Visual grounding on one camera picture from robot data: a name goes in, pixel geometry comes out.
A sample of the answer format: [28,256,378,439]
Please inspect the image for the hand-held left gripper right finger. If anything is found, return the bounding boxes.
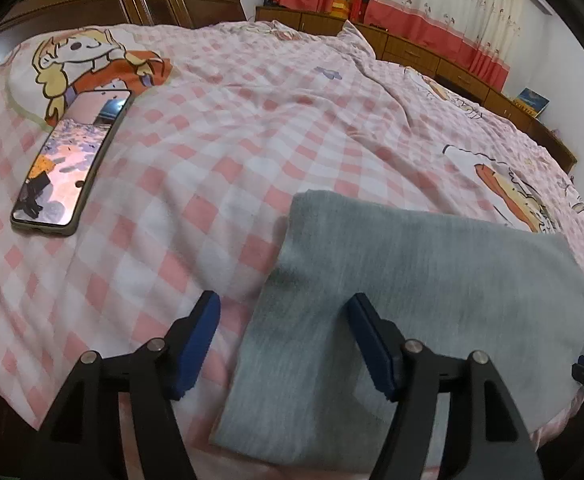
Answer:
[347,294,545,480]

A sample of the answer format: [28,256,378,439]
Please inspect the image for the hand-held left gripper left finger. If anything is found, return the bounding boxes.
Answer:
[22,290,221,480]

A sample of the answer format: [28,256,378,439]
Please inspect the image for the grey pants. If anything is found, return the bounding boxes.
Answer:
[208,189,584,466]

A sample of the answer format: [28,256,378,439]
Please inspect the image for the pink checked printed blanket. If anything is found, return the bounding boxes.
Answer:
[0,20,584,480]

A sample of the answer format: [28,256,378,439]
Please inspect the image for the smartphone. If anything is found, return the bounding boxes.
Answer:
[11,89,135,237]

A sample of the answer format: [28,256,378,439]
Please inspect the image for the blue book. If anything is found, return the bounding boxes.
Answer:
[512,87,551,117]

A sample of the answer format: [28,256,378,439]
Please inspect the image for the low wooden cabinet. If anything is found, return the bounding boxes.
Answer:
[255,5,578,173]

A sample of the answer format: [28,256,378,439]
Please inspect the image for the white and red curtain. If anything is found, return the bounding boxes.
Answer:
[362,0,529,92]

